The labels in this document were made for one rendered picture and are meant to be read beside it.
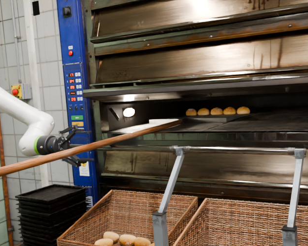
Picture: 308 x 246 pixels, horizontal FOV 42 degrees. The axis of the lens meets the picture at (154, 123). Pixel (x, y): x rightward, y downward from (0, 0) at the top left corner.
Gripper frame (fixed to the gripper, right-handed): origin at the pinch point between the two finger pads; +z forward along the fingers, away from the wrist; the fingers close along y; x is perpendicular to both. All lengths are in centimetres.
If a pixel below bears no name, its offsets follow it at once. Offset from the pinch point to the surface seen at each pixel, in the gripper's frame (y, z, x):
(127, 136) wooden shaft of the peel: 0.2, 1.4, -28.5
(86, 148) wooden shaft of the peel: 0.5, 1.8, 3.0
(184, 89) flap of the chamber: -21, 29, -38
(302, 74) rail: -24, 82, -38
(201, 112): -1, -12, -151
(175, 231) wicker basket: 43, 27, -24
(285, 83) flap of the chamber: -21, 76, -38
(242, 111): -1, 20, -151
